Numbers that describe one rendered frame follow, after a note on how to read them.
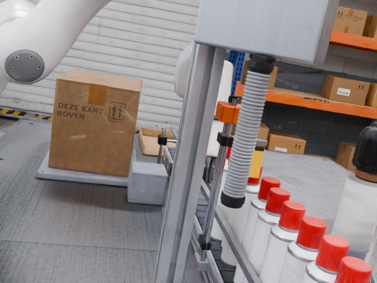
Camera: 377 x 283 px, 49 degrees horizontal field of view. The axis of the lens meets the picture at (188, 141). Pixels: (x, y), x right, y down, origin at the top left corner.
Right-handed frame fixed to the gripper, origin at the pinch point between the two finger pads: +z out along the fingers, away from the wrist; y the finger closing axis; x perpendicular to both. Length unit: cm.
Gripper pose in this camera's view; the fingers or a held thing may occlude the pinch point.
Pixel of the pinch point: (207, 175)
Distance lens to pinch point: 112.7
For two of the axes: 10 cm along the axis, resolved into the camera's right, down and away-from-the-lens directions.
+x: -2.1, 0.8, 9.7
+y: 9.7, 1.2, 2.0
